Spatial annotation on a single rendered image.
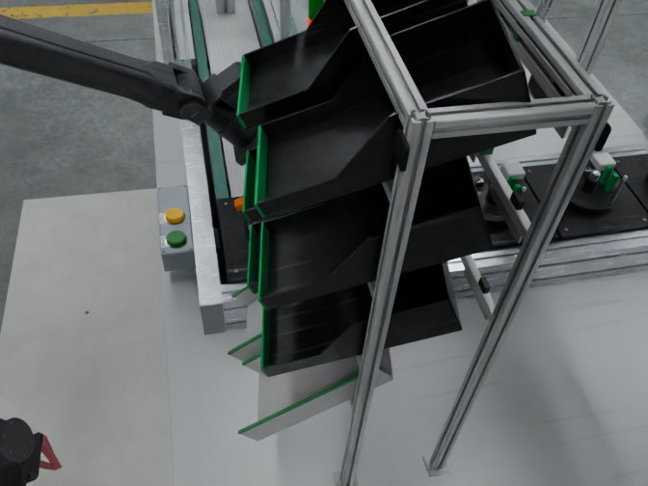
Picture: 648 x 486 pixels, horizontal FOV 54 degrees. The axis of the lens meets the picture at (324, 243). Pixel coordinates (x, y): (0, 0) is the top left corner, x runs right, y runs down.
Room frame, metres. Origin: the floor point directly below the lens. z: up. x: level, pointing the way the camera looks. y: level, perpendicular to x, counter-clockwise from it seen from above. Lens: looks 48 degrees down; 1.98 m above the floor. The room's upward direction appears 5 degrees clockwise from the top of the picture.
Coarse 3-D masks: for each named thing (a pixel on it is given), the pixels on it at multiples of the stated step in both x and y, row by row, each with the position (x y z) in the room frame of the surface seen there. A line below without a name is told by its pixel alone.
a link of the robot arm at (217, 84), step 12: (228, 72) 0.91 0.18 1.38; (204, 84) 0.91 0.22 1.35; (216, 84) 0.90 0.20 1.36; (228, 84) 0.89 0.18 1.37; (204, 96) 0.89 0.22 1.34; (216, 96) 0.88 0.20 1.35; (228, 96) 0.89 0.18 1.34; (180, 108) 0.84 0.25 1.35; (192, 108) 0.84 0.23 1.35; (204, 108) 0.86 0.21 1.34; (192, 120) 0.85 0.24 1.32; (204, 120) 0.86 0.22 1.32
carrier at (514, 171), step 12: (504, 168) 1.19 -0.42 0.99; (516, 168) 1.19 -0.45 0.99; (480, 180) 1.12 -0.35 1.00; (516, 180) 1.17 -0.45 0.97; (480, 192) 1.10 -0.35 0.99; (528, 192) 1.13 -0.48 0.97; (492, 204) 1.06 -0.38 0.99; (528, 204) 1.09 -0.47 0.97; (492, 216) 1.02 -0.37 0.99; (528, 216) 1.05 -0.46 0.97; (492, 228) 1.00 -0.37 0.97; (504, 228) 1.01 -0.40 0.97; (492, 240) 0.97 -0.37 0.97; (504, 240) 0.97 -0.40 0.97; (552, 240) 0.99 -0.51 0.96
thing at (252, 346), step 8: (248, 288) 0.72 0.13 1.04; (232, 296) 0.72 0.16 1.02; (240, 296) 0.72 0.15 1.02; (248, 296) 0.72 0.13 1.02; (256, 296) 0.72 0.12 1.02; (248, 304) 0.72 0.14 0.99; (256, 304) 0.71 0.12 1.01; (248, 312) 0.70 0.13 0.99; (256, 312) 0.69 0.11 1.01; (248, 320) 0.69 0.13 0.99; (256, 320) 0.68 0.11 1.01; (248, 328) 0.67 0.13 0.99; (256, 328) 0.66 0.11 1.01; (248, 336) 0.65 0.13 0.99; (256, 336) 0.60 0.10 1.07; (240, 344) 0.60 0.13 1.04; (248, 344) 0.60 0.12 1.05; (256, 344) 0.60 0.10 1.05; (232, 352) 0.59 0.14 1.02; (240, 352) 0.60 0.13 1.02; (248, 352) 0.60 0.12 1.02; (256, 352) 0.60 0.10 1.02; (240, 360) 0.60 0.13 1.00
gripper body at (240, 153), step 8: (232, 120) 0.90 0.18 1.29; (232, 128) 0.89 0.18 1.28; (240, 128) 0.90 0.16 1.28; (256, 128) 0.92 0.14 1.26; (224, 136) 0.89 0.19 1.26; (232, 136) 0.89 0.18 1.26; (240, 136) 0.89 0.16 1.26; (248, 136) 0.90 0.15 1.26; (256, 136) 0.90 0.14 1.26; (232, 144) 0.90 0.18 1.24; (240, 144) 0.89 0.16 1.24; (248, 144) 0.90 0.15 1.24; (256, 144) 0.89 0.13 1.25; (240, 152) 0.89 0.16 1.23; (240, 160) 0.87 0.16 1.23
